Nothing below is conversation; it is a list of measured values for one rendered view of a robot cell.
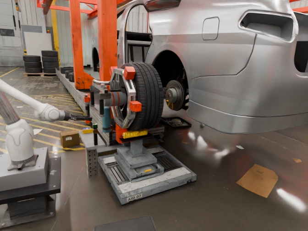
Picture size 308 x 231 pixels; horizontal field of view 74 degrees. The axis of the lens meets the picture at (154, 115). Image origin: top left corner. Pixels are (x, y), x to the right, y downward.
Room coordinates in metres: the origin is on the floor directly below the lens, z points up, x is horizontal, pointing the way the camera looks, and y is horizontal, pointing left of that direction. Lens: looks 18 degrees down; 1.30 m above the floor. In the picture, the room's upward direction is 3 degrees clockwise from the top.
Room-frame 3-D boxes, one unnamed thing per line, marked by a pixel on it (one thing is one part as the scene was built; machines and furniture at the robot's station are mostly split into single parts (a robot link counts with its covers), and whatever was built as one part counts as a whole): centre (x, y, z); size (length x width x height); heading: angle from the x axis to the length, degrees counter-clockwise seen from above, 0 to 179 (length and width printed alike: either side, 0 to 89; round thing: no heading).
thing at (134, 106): (1.66, 0.16, 0.85); 0.09 x 0.08 x 0.07; 30
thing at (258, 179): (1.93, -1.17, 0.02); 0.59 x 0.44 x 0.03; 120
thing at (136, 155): (2.01, 0.17, 0.32); 0.40 x 0.30 x 0.28; 30
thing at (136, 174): (1.97, 0.15, 0.13); 0.50 x 0.36 x 0.10; 30
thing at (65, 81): (8.57, 3.60, 0.20); 6.82 x 0.86 x 0.39; 30
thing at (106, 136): (3.64, 0.79, 0.14); 2.47 x 0.85 x 0.27; 30
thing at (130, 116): (1.93, 0.32, 0.85); 0.54 x 0.07 x 0.54; 30
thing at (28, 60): (9.20, 5.01, 0.55); 1.40 x 0.80 x 1.09; 112
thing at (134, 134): (1.87, 0.18, 0.51); 0.29 x 0.06 x 0.06; 120
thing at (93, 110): (3.45, 1.12, 0.28); 2.47 x 0.09 x 0.22; 30
